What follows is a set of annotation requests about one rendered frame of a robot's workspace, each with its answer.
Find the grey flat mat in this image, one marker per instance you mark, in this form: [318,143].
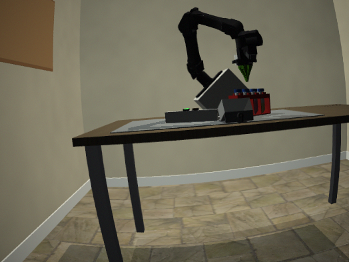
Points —
[158,124]

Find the grey control panel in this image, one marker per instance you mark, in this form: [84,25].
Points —
[235,110]

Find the red tube rack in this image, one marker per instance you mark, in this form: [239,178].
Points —
[256,96]

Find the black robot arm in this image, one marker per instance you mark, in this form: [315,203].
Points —
[188,26]

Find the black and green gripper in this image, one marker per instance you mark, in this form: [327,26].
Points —
[244,66]

